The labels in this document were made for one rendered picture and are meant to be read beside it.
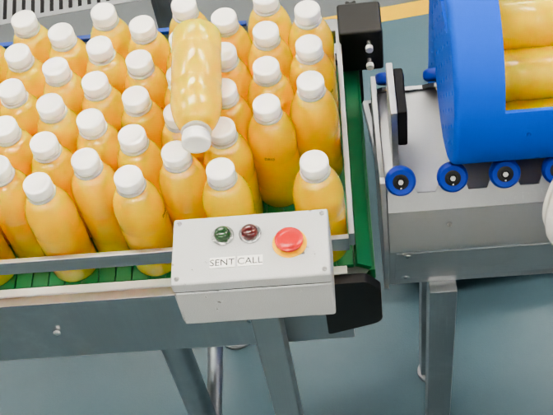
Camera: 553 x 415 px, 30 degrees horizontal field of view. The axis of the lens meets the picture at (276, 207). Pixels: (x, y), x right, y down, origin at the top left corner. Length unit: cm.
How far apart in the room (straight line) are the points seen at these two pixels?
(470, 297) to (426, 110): 96
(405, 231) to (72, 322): 52
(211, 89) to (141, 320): 40
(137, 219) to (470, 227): 50
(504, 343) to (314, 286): 123
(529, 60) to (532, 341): 117
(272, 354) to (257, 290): 23
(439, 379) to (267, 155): 78
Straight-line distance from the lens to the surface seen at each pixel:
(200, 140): 136
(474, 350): 246
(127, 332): 162
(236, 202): 140
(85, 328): 162
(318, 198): 138
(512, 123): 138
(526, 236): 161
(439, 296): 181
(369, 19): 168
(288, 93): 151
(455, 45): 135
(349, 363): 244
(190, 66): 142
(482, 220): 158
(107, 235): 152
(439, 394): 216
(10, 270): 154
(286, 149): 147
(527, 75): 141
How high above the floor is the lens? 217
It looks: 54 degrees down
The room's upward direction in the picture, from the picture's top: 11 degrees counter-clockwise
